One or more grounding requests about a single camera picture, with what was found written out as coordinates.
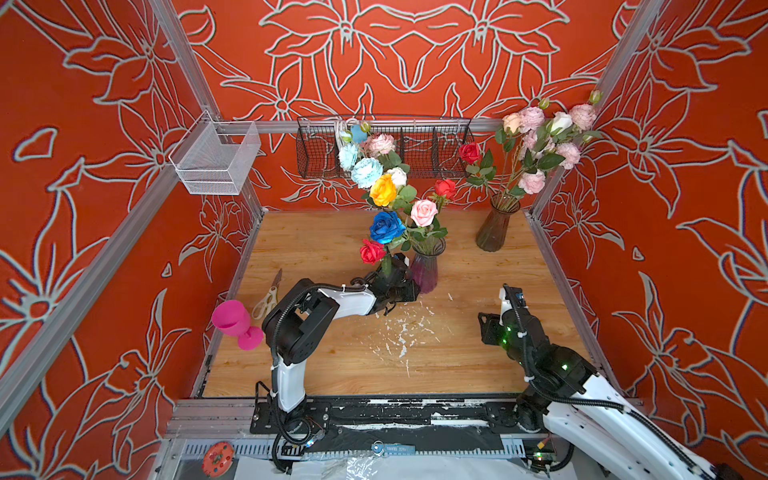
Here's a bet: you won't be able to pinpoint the large red rose stem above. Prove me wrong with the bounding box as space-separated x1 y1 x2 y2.
359 239 393 278

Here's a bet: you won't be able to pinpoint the purple glass vase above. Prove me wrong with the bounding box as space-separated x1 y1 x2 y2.
411 237 446 295

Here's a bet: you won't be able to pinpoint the orange yellow rose stem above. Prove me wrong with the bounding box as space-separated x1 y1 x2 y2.
365 174 417 215

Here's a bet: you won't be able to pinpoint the brown glass vase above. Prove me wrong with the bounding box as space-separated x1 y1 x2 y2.
475 193 520 252

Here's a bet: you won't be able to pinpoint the red rosebud stem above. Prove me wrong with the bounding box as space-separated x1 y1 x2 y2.
431 179 457 211

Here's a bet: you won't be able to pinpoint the pale blue flower stem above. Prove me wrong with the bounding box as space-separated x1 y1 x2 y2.
335 122 383 189

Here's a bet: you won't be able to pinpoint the pink mottled flower stem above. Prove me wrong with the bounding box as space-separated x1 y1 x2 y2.
363 133 410 174

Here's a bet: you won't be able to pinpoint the pink peony stem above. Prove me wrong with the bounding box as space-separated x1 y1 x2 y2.
509 170 547 200

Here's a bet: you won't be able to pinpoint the pink carnation stem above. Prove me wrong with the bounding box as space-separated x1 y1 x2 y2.
555 142 581 170

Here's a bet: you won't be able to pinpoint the peach rose stem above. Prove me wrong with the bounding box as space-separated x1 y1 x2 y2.
502 112 524 199

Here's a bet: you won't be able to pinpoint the pale pink flower stem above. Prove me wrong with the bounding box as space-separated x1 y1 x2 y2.
517 106 546 150

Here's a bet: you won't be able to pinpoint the small pink rose stem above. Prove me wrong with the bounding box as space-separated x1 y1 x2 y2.
408 200 447 255

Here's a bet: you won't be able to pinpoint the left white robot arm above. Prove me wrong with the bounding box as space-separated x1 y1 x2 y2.
262 265 421 414

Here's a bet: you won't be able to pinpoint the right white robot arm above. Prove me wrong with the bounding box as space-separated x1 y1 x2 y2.
478 301 740 479

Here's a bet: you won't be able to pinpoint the light blue box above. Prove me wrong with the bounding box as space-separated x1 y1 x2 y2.
349 124 369 144

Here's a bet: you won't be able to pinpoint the pink plastic cup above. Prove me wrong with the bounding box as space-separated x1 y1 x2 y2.
211 300 264 351

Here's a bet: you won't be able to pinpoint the clear plastic bin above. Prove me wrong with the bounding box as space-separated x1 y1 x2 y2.
169 111 262 196

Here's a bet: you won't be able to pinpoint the red plastic wheel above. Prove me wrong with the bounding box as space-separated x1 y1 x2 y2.
201 441 235 478

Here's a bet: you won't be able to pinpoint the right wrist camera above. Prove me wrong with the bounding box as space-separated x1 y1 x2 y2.
499 284 530 328

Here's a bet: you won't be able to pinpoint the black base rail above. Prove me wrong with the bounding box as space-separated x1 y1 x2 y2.
248 394 571 457

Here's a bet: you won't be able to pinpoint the white handled scissors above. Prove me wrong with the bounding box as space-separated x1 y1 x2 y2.
251 269 283 320

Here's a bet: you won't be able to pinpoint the black wire basket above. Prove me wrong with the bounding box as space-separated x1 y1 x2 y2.
296 115 474 179

